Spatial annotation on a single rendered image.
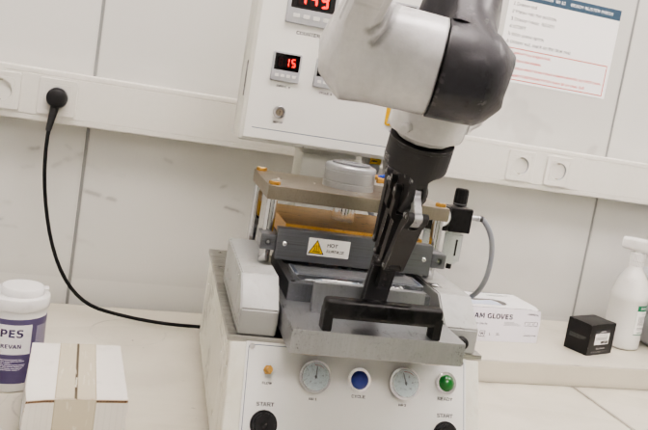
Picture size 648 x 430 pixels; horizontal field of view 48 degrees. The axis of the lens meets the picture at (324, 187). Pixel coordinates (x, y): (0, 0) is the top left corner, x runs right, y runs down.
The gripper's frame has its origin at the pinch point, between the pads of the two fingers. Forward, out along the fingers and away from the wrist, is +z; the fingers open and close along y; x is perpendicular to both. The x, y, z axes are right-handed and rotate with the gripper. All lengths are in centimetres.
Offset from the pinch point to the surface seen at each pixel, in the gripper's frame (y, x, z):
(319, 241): -11.6, -5.8, 2.3
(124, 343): -31, -31, 41
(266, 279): -4.8, -13.2, 4.8
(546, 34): -84, 52, -17
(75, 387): 2.9, -35.0, 18.7
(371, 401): 5.7, 1.8, 14.6
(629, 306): -47, 75, 30
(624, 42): -86, 74, -18
